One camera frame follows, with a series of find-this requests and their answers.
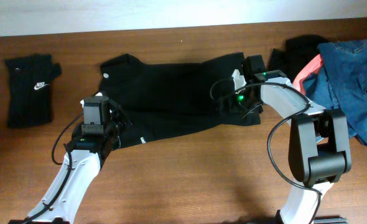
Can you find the pink paper tag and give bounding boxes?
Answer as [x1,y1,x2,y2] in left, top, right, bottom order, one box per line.
[292,54,323,95]

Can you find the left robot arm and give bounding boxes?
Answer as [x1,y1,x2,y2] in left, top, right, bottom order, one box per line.
[9,92,132,223]

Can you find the black t-shirt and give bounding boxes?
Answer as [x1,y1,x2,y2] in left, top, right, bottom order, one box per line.
[99,53,261,149]

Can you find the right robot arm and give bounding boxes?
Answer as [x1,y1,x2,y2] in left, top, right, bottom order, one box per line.
[218,55,352,224]

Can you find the black Nike sock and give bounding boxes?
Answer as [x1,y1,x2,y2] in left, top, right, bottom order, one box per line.
[4,54,62,128]

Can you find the blue denim jeans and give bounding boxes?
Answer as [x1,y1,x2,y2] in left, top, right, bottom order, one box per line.
[303,40,367,146]

